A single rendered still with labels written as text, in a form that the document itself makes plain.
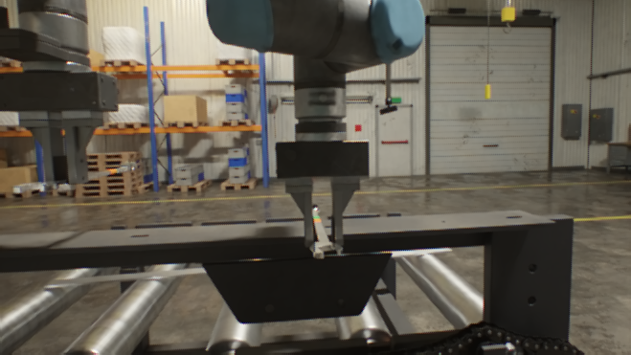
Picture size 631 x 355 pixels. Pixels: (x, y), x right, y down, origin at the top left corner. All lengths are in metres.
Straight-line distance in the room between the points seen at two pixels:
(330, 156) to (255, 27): 0.22
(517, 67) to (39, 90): 11.95
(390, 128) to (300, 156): 9.60
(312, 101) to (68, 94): 0.32
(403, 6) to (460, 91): 10.63
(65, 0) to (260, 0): 0.33
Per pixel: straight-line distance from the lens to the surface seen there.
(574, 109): 13.04
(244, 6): 0.28
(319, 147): 0.44
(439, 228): 0.58
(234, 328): 0.80
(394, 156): 10.09
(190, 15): 10.52
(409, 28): 0.37
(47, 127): 0.56
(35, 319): 1.18
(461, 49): 11.22
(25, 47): 0.50
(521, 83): 12.12
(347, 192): 0.47
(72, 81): 0.54
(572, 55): 13.47
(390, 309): 1.12
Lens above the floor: 1.33
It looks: 4 degrees down
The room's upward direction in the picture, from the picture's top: 1 degrees counter-clockwise
